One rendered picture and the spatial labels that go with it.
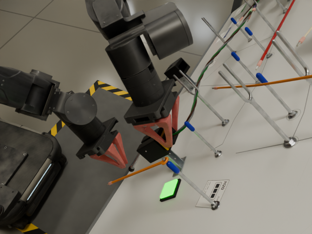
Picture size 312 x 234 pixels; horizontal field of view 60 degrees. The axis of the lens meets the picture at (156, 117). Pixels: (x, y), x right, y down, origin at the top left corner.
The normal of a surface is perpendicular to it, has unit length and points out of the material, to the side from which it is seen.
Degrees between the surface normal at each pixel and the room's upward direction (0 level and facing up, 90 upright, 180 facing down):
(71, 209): 0
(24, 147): 0
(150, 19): 27
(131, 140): 0
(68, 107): 48
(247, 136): 53
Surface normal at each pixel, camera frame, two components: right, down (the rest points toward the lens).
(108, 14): -0.15, -0.20
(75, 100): 0.49, 0.04
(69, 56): 0.00, -0.60
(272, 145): -0.71, -0.66
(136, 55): 0.48, 0.26
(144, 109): -0.40, -0.78
